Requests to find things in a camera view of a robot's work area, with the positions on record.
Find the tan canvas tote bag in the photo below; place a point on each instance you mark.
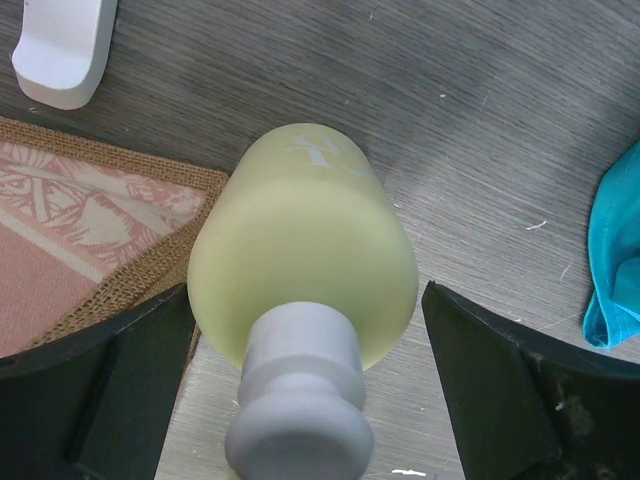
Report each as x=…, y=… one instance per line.
x=89, y=230

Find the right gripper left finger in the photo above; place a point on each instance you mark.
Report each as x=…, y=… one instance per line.
x=96, y=404

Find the metal clothes rack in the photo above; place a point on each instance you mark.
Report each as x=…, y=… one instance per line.
x=63, y=49

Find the green bottle white cap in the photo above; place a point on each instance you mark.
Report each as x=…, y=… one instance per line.
x=303, y=276

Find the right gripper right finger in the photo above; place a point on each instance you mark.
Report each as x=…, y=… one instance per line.
x=525, y=405

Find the teal t-shirt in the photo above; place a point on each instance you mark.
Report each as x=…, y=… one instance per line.
x=612, y=314

